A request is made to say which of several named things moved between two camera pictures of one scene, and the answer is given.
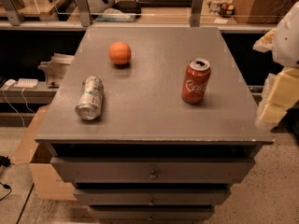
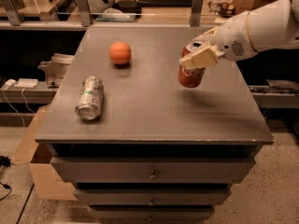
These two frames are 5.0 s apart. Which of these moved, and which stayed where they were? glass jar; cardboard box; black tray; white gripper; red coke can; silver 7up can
Moved: red coke can; white gripper
Stayed: glass jar; cardboard box; black tray; silver 7up can
